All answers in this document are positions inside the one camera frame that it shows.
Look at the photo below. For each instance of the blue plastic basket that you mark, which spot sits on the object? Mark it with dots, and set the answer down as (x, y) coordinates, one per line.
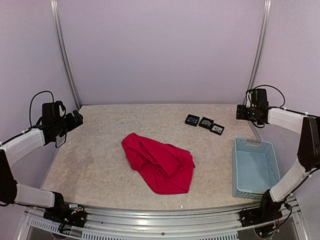
(254, 168)

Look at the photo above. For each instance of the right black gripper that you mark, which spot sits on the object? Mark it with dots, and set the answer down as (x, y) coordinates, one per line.
(240, 113)

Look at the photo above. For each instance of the aluminium front rail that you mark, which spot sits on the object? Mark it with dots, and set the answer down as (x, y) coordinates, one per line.
(218, 223)

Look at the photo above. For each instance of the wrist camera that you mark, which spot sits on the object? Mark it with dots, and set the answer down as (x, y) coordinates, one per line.
(52, 112)
(258, 98)

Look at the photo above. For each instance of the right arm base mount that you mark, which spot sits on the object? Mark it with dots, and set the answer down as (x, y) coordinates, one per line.
(254, 216)

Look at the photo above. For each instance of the red t-shirt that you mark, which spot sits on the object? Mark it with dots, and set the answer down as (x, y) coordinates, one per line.
(165, 168)

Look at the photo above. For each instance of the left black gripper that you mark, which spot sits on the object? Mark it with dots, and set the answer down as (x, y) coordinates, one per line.
(73, 124)

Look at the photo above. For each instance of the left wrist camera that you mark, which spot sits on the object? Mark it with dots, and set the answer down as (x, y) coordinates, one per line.
(52, 112)

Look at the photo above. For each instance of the black square frame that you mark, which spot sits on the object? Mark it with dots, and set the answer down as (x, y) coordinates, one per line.
(222, 127)
(187, 123)
(203, 126)

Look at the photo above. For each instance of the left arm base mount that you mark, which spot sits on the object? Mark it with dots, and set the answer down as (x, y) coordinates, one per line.
(70, 214)

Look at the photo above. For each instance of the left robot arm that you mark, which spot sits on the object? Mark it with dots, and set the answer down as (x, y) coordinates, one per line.
(13, 151)

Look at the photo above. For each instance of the black square frame right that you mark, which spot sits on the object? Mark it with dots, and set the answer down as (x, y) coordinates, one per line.
(222, 127)

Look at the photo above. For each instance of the aluminium corner post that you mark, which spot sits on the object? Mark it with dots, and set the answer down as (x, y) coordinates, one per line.
(54, 5)
(260, 44)

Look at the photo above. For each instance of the right aluminium corner post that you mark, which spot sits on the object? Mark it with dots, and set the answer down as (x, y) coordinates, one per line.
(260, 44)

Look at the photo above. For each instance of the black square frame middle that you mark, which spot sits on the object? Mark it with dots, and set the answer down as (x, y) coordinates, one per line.
(203, 126)

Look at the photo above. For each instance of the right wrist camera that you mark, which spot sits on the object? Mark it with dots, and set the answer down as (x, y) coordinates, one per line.
(258, 98)

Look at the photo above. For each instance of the left aluminium corner post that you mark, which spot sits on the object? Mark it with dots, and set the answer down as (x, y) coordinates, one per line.
(54, 5)

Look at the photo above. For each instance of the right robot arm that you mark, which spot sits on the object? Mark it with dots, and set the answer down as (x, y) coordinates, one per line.
(298, 146)

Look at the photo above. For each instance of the black square frame left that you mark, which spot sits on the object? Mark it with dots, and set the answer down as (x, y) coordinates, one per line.
(187, 123)

